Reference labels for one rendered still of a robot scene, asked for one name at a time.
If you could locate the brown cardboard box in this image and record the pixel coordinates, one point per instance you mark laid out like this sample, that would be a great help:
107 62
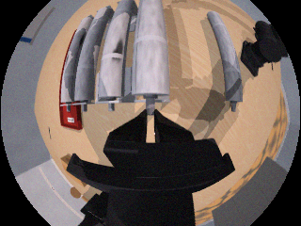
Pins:
65 161

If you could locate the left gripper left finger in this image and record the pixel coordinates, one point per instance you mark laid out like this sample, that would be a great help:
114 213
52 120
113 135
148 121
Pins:
132 130

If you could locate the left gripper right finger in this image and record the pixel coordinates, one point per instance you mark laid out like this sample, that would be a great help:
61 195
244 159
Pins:
169 130

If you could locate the red rectangular tray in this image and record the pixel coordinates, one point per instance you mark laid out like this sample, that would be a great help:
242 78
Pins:
71 119

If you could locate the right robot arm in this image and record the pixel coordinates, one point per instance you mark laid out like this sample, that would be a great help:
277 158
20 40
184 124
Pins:
266 49

